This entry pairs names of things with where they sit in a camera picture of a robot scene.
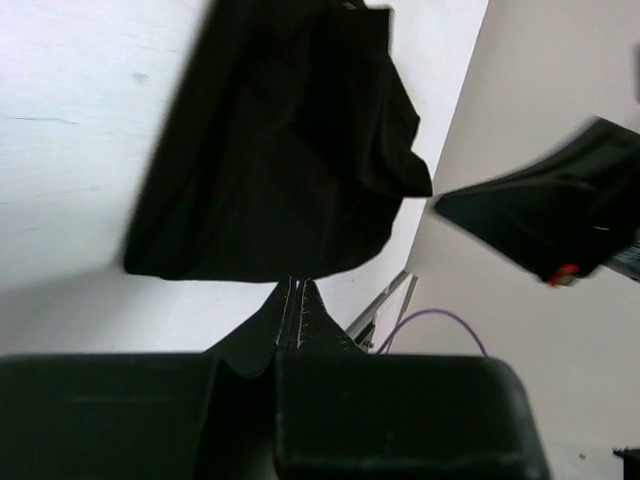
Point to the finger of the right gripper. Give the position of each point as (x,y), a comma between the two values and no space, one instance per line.
(564,216)

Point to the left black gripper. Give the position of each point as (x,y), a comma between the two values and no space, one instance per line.
(240,412)

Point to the black skirt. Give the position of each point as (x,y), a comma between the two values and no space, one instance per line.
(287,152)

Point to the right aluminium frame rail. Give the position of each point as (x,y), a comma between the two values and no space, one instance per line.
(372,328)

